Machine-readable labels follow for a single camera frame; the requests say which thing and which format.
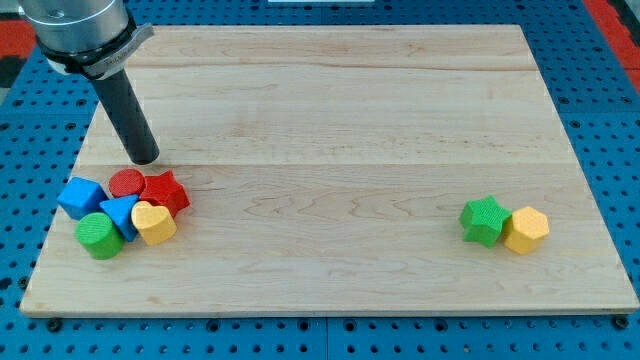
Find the red cylinder block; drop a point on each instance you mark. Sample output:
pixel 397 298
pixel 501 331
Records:
pixel 126 182

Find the wooden board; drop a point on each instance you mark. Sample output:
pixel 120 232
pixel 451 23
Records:
pixel 327 167

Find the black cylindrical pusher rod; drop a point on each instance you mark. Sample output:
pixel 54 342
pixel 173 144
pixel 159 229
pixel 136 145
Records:
pixel 123 109

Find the green star block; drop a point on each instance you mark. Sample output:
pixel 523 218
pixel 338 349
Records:
pixel 482 220

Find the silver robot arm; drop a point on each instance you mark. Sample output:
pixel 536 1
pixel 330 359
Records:
pixel 93 38

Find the red star block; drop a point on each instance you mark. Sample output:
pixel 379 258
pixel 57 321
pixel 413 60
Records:
pixel 165 190

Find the green cylinder block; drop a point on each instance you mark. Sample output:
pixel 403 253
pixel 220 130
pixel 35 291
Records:
pixel 98 235

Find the blue triangle block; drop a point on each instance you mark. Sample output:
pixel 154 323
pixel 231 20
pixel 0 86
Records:
pixel 119 210

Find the yellow heart block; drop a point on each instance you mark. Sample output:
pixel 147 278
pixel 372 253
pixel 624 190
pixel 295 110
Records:
pixel 155 224

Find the yellow hexagon block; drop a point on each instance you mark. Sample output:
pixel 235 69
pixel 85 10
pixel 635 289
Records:
pixel 525 230

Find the blue cube block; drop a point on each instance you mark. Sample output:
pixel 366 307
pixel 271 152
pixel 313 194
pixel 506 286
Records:
pixel 81 197

